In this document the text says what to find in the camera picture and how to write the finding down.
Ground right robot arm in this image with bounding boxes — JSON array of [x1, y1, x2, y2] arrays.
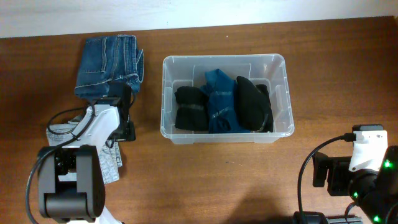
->
[[312, 146, 397, 223]]

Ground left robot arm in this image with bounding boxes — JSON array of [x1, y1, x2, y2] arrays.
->
[[30, 82, 136, 223]]

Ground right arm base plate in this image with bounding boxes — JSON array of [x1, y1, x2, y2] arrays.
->
[[304, 212, 363, 224]]

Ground blue garment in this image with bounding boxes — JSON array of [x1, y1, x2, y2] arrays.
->
[[200, 69, 250, 134]]

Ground small black garment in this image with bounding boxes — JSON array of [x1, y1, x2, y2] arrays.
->
[[175, 86, 209, 131]]

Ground light blue jeans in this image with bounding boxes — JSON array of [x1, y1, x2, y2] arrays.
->
[[46, 114, 123, 185]]

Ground clear plastic storage container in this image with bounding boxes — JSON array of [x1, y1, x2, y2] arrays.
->
[[160, 54, 295, 144]]

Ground dark blue folded jeans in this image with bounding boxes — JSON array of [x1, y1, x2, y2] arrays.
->
[[74, 34, 144, 100]]

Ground large black garment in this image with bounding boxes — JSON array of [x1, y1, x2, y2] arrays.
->
[[235, 76, 274, 133]]

